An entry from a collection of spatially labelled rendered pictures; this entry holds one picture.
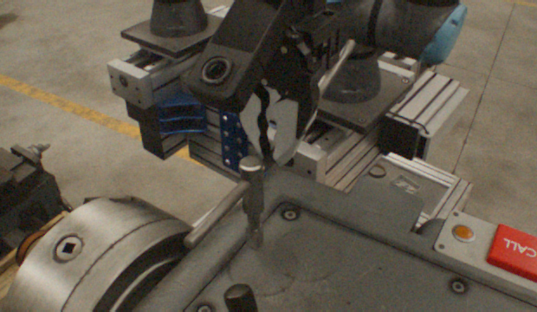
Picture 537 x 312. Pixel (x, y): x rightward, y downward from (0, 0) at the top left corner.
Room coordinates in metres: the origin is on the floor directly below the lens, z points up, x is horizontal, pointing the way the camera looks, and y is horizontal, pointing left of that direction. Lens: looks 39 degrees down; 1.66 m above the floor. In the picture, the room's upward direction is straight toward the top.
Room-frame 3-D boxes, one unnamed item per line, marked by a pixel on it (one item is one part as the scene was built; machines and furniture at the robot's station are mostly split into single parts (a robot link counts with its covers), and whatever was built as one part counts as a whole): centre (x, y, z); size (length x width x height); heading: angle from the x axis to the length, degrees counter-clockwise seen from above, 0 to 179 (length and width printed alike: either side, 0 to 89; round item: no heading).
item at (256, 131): (0.41, 0.00, 1.39); 0.06 x 0.03 x 0.09; 148
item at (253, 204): (0.35, 0.02, 1.31); 0.02 x 0.02 x 0.12; 59
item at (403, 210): (0.42, -0.14, 1.24); 0.09 x 0.08 x 0.03; 58
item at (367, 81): (0.87, -0.15, 1.21); 0.15 x 0.15 x 0.10
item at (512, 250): (0.33, -0.28, 1.26); 0.06 x 0.06 x 0.02; 58
